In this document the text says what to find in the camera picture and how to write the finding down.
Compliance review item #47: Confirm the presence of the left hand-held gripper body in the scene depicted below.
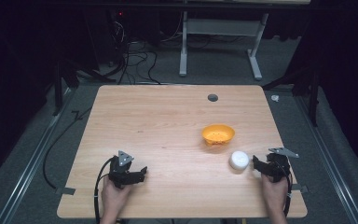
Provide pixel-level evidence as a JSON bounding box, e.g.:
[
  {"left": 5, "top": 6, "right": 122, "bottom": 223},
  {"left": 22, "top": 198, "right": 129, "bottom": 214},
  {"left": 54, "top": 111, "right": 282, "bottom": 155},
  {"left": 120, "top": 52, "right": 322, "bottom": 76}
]
[{"left": 108, "top": 150, "right": 138, "bottom": 189}]

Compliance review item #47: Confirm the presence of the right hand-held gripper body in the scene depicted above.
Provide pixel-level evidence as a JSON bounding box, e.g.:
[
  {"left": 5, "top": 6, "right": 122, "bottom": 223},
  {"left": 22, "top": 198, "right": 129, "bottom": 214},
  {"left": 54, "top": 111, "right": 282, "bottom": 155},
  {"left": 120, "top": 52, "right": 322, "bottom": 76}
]
[{"left": 266, "top": 147, "right": 300, "bottom": 184}]

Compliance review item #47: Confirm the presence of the person's left hand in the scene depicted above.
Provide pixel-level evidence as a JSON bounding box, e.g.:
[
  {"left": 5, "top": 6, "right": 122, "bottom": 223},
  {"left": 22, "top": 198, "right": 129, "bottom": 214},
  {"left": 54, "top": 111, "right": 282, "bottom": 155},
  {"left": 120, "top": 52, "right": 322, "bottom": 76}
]
[{"left": 100, "top": 176, "right": 131, "bottom": 217}]

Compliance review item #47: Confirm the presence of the person's right hand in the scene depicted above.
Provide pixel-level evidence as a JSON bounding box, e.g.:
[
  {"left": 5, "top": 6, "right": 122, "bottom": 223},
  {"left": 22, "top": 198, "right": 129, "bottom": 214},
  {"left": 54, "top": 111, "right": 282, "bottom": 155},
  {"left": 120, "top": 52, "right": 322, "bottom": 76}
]
[{"left": 261, "top": 175, "right": 290, "bottom": 215}]

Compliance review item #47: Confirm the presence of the grey tape strip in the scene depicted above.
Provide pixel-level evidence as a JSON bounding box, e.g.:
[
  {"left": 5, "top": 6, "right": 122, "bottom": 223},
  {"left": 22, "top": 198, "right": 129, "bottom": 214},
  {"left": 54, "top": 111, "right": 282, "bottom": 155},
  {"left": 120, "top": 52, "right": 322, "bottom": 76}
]
[
  {"left": 54, "top": 186, "right": 76, "bottom": 197},
  {"left": 291, "top": 183, "right": 310, "bottom": 194}
]

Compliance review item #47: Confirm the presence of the orange plastic bowl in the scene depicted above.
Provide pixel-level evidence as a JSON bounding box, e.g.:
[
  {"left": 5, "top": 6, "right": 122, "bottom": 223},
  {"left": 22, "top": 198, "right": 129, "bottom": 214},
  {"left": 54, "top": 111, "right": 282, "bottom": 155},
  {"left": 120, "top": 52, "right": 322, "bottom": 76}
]
[{"left": 200, "top": 123, "right": 236, "bottom": 147}]

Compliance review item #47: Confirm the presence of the black metal stand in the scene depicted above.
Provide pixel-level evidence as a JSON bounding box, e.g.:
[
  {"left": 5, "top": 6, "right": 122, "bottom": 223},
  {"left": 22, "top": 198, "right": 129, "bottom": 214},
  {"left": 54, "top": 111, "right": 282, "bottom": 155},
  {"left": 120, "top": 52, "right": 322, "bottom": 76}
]
[
  {"left": 262, "top": 66, "right": 322, "bottom": 128},
  {"left": 51, "top": 58, "right": 117, "bottom": 117}
]

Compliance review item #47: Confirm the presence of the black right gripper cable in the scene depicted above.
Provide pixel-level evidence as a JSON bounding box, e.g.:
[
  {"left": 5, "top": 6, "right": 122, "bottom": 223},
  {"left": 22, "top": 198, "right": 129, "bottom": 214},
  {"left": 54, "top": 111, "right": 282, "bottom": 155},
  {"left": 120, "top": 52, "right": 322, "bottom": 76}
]
[{"left": 282, "top": 167, "right": 295, "bottom": 218}]

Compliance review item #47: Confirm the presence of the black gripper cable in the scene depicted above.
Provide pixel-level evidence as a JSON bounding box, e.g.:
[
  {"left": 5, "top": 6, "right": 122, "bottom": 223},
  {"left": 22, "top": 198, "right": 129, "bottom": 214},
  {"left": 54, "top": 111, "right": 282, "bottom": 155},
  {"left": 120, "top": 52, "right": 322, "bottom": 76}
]
[
  {"left": 93, "top": 156, "right": 117, "bottom": 224},
  {"left": 282, "top": 167, "right": 295, "bottom": 218}
]

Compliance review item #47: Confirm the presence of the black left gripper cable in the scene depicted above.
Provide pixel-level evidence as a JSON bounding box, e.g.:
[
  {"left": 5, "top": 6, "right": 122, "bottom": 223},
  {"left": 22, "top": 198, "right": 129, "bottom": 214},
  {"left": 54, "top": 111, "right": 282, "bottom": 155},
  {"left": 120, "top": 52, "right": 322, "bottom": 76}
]
[{"left": 93, "top": 156, "right": 117, "bottom": 224}]

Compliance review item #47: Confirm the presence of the metal floor rail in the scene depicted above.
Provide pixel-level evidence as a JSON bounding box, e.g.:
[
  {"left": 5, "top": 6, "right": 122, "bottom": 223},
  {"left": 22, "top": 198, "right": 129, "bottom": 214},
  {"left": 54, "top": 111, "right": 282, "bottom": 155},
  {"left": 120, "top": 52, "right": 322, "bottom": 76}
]
[
  {"left": 0, "top": 87, "right": 76, "bottom": 224},
  {"left": 294, "top": 95, "right": 358, "bottom": 224}
]

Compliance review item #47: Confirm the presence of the black floor cable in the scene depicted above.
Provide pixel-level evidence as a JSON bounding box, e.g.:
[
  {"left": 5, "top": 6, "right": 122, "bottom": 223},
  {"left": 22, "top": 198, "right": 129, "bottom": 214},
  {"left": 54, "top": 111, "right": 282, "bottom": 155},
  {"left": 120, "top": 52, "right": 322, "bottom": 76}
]
[{"left": 42, "top": 106, "right": 93, "bottom": 190}]

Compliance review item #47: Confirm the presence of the bundle of black cables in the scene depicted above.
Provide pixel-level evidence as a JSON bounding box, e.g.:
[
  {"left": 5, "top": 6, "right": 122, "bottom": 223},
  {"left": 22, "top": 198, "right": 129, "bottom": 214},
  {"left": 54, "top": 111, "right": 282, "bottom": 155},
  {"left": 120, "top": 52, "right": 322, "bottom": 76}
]
[{"left": 106, "top": 18, "right": 162, "bottom": 86}]

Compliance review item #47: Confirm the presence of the white metal desk frame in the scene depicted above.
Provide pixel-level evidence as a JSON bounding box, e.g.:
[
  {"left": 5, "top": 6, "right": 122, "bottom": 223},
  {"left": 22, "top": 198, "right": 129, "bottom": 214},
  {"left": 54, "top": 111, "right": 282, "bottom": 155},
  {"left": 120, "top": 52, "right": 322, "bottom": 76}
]
[{"left": 178, "top": 11, "right": 270, "bottom": 81}]

